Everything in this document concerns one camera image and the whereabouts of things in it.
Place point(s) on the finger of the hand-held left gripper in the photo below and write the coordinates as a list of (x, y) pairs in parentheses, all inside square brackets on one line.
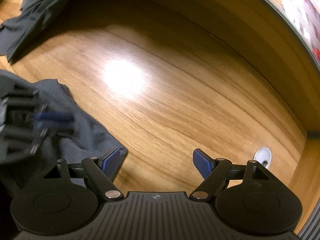
[(60, 132), (55, 117)]

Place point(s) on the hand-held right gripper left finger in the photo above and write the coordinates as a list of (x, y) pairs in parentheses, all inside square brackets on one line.
[(111, 162)]

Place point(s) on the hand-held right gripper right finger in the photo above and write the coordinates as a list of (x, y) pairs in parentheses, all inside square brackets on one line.
[(201, 162)]

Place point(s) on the dark grey t-shirt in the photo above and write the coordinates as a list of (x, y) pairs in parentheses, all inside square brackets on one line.
[(87, 135)]

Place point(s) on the blue grey cloth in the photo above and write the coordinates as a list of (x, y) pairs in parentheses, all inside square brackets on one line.
[(17, 32)]

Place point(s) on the charcoal pants with pocket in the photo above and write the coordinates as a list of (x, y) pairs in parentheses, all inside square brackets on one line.
[(55, 7)]

